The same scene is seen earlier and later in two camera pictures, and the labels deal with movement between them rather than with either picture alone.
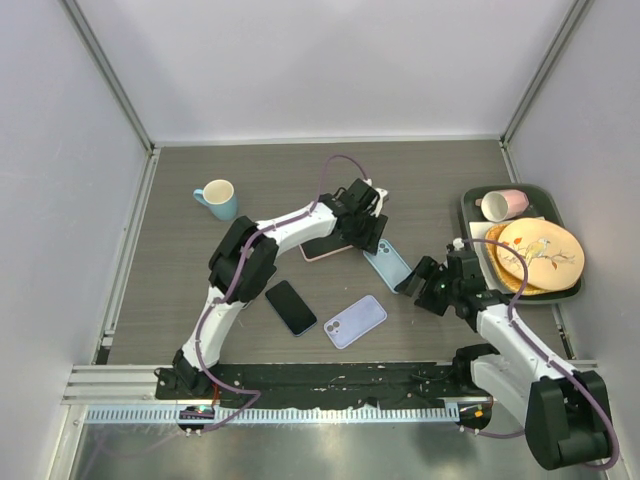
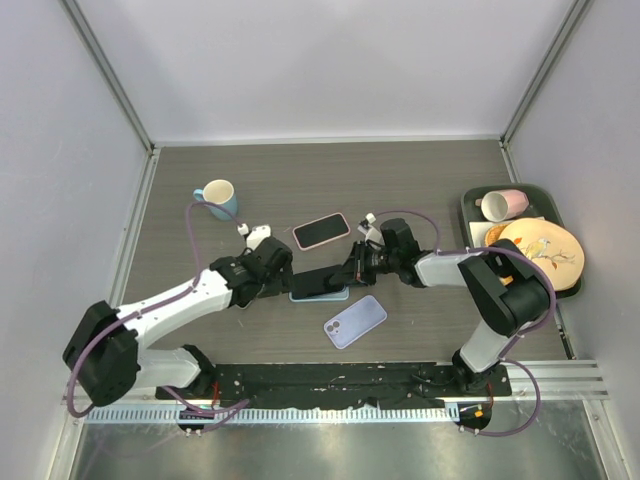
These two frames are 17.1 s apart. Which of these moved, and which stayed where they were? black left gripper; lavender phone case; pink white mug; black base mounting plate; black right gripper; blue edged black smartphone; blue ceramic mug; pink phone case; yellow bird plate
Moved: black right gripper; black left gripper; blue edged black smartphone; pink phone case
Stayed: lavender phone case; blue ceramic mug; yellow bird plate; black base mounting plate; pink white mug
